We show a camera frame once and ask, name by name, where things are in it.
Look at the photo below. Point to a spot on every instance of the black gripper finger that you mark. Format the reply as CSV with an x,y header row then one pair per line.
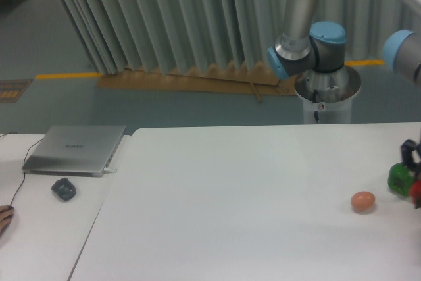
x,y
407,148

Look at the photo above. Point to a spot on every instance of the green bell pepper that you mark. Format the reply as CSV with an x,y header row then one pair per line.
x,y
401,179

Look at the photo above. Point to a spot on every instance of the red bell pepper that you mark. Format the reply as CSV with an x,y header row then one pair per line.
x,y
415,193

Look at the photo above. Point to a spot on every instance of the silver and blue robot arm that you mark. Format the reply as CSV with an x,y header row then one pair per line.
x,y
314,53

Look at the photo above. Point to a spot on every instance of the person's hand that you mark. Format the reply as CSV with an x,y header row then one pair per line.
x,y
6,216

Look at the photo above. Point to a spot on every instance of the brown egg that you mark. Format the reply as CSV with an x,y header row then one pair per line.
x,y
362,202

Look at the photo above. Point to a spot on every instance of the white usb plug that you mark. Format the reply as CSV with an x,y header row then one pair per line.
x,y
108,171

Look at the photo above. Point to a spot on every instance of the grey pleated curtain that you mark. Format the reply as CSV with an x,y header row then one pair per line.
x,y
180,34

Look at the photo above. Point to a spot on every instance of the silver closed laptop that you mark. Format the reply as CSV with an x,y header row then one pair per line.
x,y
75,150

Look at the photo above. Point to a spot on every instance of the dark grey round controller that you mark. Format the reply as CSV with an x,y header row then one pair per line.
x,y
64,189

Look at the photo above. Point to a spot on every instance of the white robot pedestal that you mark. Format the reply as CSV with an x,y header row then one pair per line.
x,y
328,98

